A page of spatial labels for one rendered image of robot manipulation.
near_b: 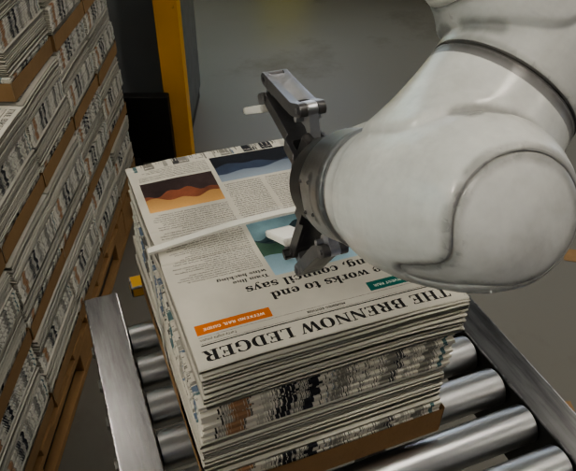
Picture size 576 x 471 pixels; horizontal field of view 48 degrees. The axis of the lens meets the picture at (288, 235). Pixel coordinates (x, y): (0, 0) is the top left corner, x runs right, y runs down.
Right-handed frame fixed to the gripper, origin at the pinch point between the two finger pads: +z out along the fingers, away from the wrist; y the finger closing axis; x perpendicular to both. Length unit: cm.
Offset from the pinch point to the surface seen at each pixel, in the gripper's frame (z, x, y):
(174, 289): -3.1, -13.0, 9.3
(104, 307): 30.6, -19.9, 18.3
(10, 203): 82, -33, 5
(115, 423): 11.5, -21.9, 28.0
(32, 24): 103, -21, -34
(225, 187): 11.5, -2.6, 2.1
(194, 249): 2.8, -9.2, 7.0
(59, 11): 118, -13, -39
